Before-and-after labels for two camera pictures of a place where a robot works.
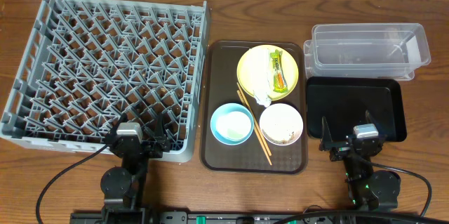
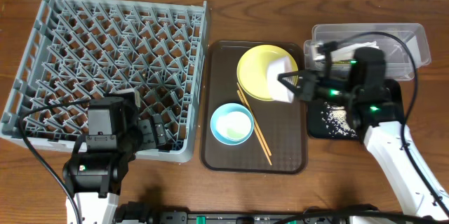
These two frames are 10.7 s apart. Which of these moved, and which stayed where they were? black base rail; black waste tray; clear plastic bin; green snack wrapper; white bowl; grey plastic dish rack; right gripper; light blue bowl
Moved: white bowl; right gripper; green snack wrapper
Stayed: light blue bowl; black waste tray; grey plastic dish rack; black base rail; clear plastic bin
